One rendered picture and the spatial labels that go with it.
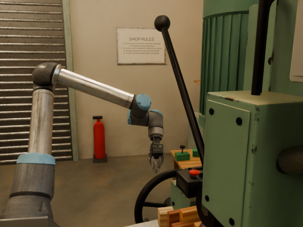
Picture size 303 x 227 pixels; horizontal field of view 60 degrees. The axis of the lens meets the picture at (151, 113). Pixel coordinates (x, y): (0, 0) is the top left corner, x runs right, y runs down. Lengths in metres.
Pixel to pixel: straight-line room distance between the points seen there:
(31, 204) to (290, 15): 0.98
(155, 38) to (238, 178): 3.28
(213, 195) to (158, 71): 3.24
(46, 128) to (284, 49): 1.26
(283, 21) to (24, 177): 1.01
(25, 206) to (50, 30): 2.65
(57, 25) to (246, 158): 3.29
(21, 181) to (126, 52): 2.57
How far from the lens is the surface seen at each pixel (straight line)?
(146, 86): 3.52
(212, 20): 0.52
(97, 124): 3.40
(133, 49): 3.46
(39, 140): 1.41
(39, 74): 1.52
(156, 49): 3.51
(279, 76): 0.35
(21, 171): 1.15
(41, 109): 1.50
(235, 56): 0.49
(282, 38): 0.35
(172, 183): 0.85
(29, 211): 1.08
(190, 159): 2.19
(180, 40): 3.61
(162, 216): 0.74
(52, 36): 3.45
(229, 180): 0.30
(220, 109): 0.30
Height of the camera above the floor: 1.34
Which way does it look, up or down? 12 degrees down
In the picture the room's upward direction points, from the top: straight up
